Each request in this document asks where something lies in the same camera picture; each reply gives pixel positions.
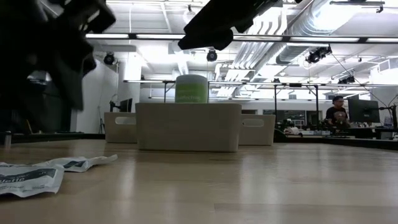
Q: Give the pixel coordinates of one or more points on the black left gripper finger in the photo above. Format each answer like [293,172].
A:
[74,90]

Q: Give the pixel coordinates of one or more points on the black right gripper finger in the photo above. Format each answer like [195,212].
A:
[208,40]
[224,14]

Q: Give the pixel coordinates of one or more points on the dark print white packet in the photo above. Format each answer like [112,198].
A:
[77,163]
[28,180]

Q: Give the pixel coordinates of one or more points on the round white ceiling lamp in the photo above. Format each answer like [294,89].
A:
[187,17]

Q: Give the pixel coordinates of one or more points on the dark glass partition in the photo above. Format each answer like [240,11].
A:
[62,121]

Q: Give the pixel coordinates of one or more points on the white light strip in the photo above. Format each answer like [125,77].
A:
[105,35]
[158,36]
[382,40]
[258,37]
[323,39]

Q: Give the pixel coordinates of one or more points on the black monitor stand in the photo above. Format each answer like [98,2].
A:
[113,106]

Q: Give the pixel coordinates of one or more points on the silver ceiling pipes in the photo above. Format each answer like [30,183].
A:
[248,59]

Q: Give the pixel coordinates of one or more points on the black background ledge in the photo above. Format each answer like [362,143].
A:
[62,136]

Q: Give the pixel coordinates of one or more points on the green wipes canister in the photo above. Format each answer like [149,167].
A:
[191,90]

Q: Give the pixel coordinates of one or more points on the small black monitor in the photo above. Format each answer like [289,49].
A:
[126,105]

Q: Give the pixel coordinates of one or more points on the white plastic storage bin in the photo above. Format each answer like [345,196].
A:
[119,132]
[186,127]
[256,137]

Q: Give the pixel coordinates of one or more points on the small silver cylinder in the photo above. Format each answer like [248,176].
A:
[8,138]

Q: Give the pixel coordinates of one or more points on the small black ceiling device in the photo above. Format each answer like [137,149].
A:
[346,80]

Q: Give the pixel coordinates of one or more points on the person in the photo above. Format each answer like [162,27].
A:
[337,115]

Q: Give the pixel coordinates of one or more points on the black computer monitor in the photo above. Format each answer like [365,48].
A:
[363,110]

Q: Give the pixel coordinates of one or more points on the dark background desk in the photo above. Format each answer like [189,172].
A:
[357,142]

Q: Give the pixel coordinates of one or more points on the black dome ceiling camera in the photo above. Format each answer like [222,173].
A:
[212,55]
[109,58]

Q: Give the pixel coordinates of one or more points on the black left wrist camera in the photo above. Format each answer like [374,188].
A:
[93,15]

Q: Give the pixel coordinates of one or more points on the large spiral ceiling duct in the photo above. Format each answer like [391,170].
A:
[292,54]

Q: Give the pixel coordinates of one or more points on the black ceiling camera cluster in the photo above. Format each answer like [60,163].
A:
[317,55]

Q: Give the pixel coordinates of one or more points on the black overhead frame beam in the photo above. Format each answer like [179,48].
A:
[132,36]

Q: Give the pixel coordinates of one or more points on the black metal workstation frame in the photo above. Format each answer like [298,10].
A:
[275,93]

